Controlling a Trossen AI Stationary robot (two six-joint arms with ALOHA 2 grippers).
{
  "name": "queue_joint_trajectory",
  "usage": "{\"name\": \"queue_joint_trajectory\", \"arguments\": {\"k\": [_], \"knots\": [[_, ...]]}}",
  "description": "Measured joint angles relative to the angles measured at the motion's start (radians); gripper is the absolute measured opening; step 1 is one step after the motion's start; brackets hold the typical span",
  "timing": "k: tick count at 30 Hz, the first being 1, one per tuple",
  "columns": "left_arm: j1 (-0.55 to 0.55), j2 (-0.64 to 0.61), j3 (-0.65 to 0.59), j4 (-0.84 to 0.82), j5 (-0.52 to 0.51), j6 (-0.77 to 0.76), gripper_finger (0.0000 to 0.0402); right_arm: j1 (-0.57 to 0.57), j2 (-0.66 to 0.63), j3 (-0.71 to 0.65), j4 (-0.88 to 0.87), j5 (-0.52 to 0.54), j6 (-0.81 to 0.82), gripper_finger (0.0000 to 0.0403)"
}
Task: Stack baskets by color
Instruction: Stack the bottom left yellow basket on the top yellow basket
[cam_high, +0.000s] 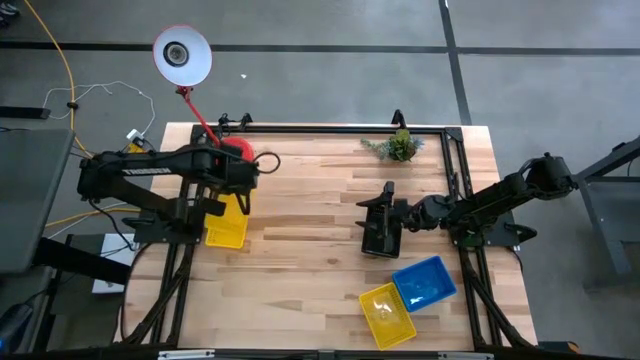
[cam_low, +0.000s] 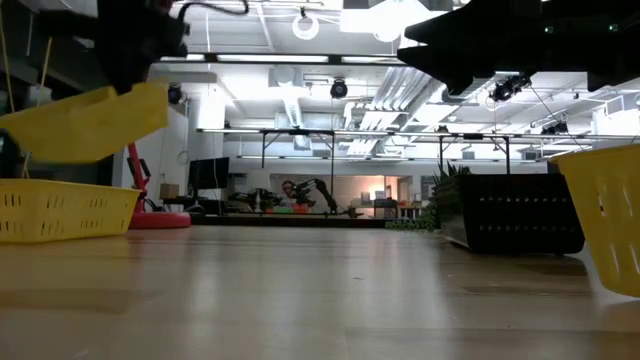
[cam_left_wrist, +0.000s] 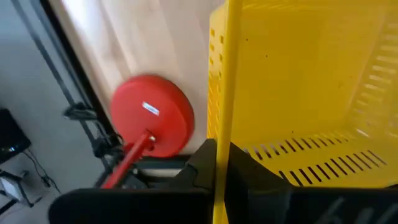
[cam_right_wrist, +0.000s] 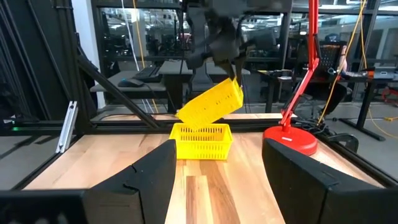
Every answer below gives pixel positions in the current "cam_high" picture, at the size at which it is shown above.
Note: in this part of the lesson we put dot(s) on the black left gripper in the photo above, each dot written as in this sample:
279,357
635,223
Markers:
242,182

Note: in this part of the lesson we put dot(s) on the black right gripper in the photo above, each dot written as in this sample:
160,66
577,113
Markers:
400,215

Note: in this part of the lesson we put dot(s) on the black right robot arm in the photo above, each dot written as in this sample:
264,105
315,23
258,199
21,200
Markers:
500,200

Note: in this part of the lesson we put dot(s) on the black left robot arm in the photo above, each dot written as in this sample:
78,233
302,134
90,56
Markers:
150,167

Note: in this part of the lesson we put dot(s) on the black clamp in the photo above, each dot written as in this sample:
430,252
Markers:
398,119
223,120
245,119

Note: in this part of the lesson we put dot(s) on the green artificial plant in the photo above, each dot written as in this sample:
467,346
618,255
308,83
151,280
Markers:
400,147

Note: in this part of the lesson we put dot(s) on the yellow plug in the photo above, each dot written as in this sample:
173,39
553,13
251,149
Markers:
135,148

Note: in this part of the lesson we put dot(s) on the white power adapter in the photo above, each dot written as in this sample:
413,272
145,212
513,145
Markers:
134,134

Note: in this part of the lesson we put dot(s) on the red desk lamp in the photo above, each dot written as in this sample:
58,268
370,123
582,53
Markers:
182,55

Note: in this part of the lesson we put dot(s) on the white cardboard box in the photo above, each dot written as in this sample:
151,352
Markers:
117,247

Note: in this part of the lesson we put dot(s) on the black desk leg beam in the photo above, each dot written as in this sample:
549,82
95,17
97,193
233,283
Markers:
80,260

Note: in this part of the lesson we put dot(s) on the grey desk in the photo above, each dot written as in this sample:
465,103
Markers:
30,200

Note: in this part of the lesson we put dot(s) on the orange and black object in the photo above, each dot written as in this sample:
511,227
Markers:
560,347

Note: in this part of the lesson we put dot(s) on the black floor bar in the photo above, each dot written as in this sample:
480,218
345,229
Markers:
25,112

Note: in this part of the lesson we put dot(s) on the grey side table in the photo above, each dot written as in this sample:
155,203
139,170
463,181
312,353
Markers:
600,166

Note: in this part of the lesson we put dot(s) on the black computer mouse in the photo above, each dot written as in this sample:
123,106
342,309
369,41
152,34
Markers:
15,325

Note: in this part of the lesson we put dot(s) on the person's shoe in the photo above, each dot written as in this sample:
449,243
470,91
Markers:
7,12

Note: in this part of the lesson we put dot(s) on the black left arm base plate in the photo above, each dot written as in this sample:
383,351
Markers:
170,237

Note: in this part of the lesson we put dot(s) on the black aluminium table frame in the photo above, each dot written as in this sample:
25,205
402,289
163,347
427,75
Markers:
325,129

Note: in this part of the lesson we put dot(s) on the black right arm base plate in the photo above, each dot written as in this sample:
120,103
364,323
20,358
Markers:
492,240

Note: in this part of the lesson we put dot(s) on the silver metal bracket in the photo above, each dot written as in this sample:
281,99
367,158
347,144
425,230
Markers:
185,355
465,356

